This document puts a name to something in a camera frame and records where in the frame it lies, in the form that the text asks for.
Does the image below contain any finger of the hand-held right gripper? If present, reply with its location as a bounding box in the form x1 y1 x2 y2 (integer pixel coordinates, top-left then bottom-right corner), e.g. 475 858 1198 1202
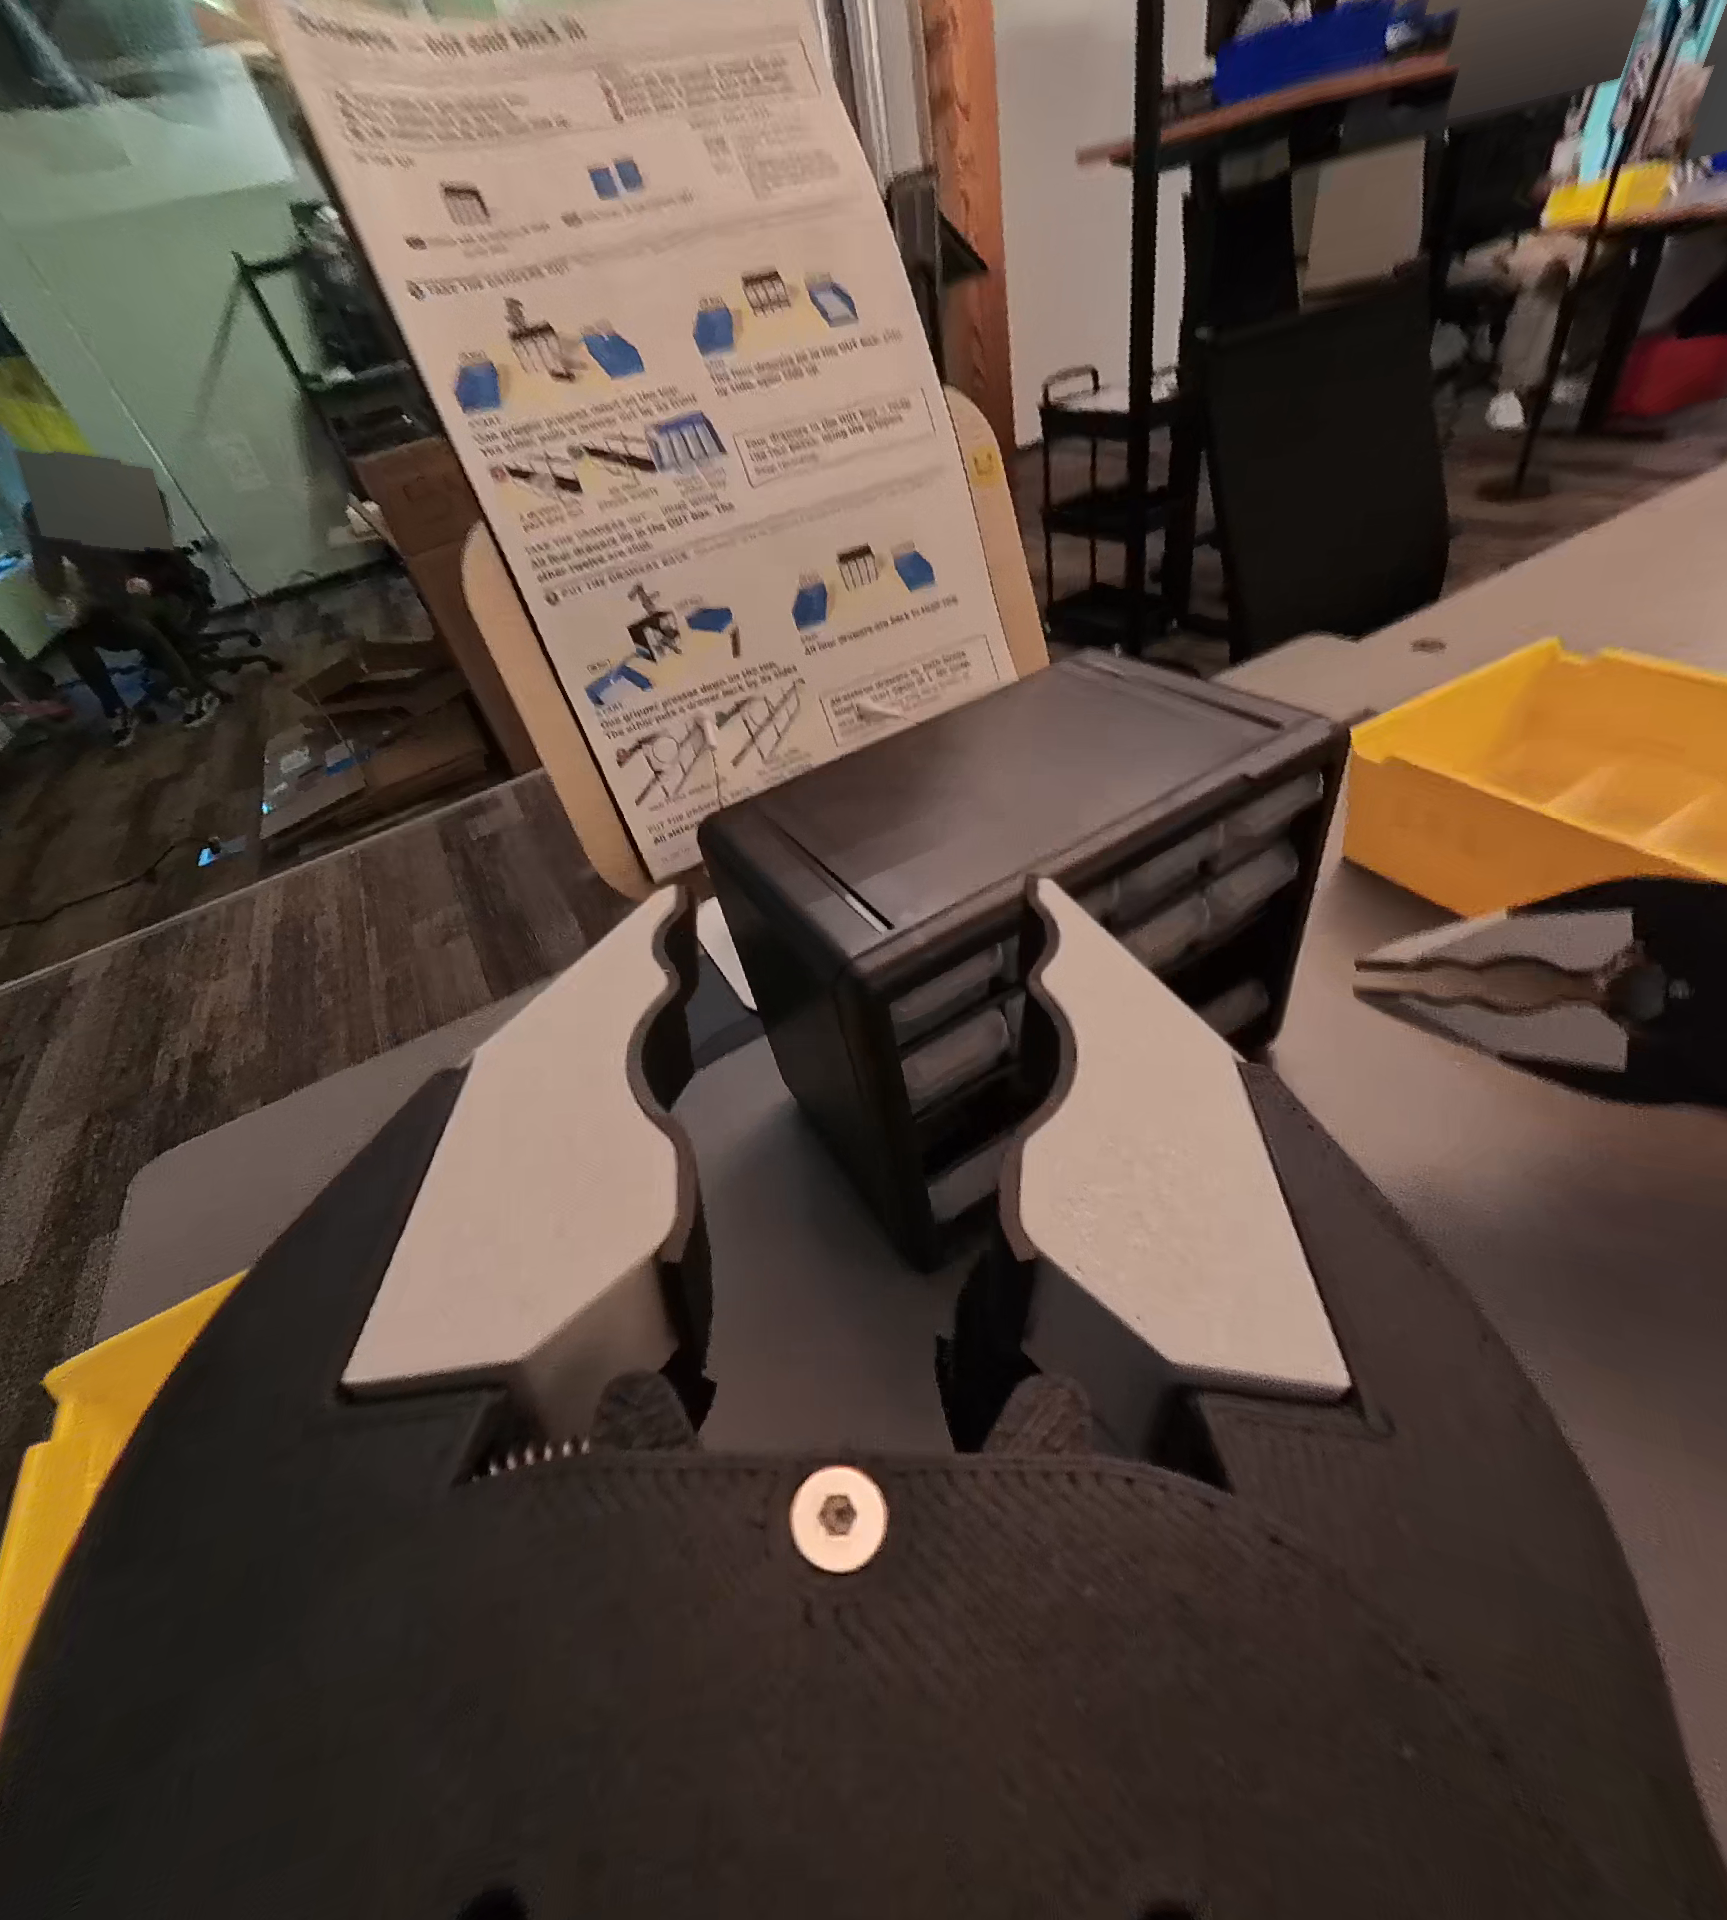
1352 905 1631 989
1354 987 1631 1076

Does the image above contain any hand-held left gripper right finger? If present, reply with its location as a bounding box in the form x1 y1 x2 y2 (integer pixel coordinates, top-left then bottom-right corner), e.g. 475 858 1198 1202
1002 879 1354 1406

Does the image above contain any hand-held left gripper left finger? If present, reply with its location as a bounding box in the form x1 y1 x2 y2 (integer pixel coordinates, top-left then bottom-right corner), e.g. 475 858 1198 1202
343 887 707 1441

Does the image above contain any yellow plastic bin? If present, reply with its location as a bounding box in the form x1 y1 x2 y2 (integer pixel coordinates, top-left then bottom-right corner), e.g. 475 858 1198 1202
0 1267 253 1920
1340 636 1727 922

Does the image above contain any set of clear cabinet drawers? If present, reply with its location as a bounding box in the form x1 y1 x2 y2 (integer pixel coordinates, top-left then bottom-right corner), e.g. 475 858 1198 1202
887 772 1327 1229

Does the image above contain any black drawer cabinet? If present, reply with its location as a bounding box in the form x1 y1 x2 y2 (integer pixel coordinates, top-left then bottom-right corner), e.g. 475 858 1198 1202
699 650 1354 1278

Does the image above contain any black office chair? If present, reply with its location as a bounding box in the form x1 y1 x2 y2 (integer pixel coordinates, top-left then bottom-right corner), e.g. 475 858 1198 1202
1198 276 1456 664

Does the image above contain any black rolling cart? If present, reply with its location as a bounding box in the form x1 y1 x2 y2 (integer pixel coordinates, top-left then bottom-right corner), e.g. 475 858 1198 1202
1033 363 1199 654

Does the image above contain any red storage bin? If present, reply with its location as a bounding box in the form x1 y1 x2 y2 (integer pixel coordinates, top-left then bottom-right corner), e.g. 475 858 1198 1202
1610 326 1727 427

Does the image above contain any yellow storage tray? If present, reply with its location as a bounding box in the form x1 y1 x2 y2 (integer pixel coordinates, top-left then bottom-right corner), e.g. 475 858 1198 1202
1540 154 1684 234

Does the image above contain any printed instruction sheet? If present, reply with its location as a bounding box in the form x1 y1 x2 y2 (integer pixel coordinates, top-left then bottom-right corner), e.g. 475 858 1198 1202
262 0 1026 891

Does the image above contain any black shelf rack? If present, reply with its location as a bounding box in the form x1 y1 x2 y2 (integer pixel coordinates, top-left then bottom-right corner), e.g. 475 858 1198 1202
229 245 403 440

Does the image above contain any wooden standing desk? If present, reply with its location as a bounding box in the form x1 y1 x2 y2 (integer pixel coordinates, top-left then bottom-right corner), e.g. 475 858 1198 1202
1073 49 1460 607

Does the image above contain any blue storage bin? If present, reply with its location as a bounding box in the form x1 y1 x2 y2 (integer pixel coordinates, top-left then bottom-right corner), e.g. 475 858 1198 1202
1209 0 1460 111

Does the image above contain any wooden pillar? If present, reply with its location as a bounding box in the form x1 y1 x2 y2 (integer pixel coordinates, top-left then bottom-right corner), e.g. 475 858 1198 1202
916 0 1021 455

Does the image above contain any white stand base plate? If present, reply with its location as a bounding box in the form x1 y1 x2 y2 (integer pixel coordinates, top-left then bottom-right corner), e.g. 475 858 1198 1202
691 898 793 1073

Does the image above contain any yellow wall poster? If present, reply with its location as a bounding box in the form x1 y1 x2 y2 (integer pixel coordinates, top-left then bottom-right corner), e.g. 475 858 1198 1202
0 357 86 455

